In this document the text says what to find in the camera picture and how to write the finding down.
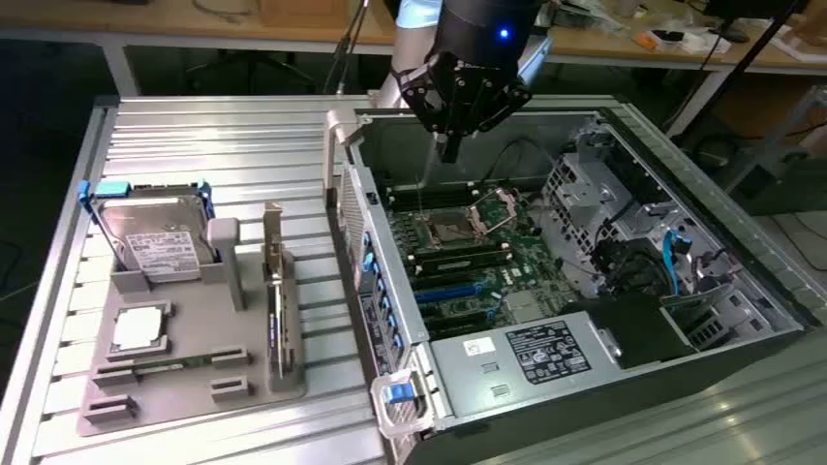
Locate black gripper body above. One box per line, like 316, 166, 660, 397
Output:
432, 0, 541, 137

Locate Nvidia graphics card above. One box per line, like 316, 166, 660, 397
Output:
261, 201, 301, 385

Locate cluttered wooden desk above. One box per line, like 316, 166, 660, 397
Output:
538, 0, 827, 138

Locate metal socket cover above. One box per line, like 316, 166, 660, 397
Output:
465, 186, 525, 234

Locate black RAM slot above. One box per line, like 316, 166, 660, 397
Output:
385, 185, 477, 200
389, 197, 482, 211

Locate silver disk bay cage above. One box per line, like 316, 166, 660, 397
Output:
540, 151, 640, 273

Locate CPU socket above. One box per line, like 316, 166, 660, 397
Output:
421, 209, 484, 249

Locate white packaging with black part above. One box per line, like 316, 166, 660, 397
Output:
636, 26, 734, 55

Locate green motherboard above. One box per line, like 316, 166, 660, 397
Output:
384, 181, 582, 340

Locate black labelled RAM stick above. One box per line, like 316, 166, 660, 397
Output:
412, 249, 514, 278

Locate blue expansion slot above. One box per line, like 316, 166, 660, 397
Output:
412, 282, 484, 305

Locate black monitor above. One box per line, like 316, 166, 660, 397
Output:
700, 0, 808, 20

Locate black stand pole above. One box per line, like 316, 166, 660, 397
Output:
728, 0, 808, 78

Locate silver chipset heat sink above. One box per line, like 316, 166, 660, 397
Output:
501, 292, 545, 325

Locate long black expansion slot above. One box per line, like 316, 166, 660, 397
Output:
425, 319, 497, 339
418, 308, 490, 325

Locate grey floor cabinet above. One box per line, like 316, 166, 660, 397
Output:
728, 143, 827, 218

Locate white flat box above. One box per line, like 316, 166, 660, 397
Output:
766, 26, 827, 63

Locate hard disk with blue carrier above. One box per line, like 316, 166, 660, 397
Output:
74, 180, 220, 286

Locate grey parts rack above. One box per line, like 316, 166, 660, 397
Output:
74, 217, 310, 438

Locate grey power supply unit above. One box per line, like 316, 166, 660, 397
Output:
424, 311, 626, 421

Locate silver CPU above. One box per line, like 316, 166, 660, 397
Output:
106, 306, 168, 351

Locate green RAM stick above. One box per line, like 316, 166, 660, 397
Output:
130, 356, 216, 375

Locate open black PC case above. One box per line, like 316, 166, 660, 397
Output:
321, 104, 815, 465

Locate black looped wire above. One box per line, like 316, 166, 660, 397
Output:
484, 137, 558, 188

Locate thin black dangling cable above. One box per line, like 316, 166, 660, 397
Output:
321, 0, 374, 96

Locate black power wire bundle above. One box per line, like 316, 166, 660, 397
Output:
589, 235, 672, 297

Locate blue disk wire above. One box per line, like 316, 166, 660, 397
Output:
660, 230, 693, 297

